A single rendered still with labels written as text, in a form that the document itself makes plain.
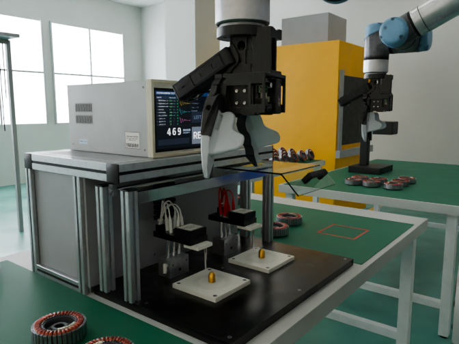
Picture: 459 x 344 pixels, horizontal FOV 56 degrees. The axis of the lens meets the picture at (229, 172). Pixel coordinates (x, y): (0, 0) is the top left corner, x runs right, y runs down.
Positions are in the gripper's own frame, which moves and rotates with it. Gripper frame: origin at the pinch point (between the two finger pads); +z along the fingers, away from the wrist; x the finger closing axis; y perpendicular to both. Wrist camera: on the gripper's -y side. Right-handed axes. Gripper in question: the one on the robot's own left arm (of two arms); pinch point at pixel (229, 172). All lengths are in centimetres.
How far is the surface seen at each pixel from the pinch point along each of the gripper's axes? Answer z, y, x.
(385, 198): 41, -11, 196
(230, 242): 34, -37, 65
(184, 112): -8, -40, 45
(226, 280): 37, -25, 42
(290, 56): -68, -154, 408
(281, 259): 37, -19, 65
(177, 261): 34, -40, 40
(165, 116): -7, -41, 38
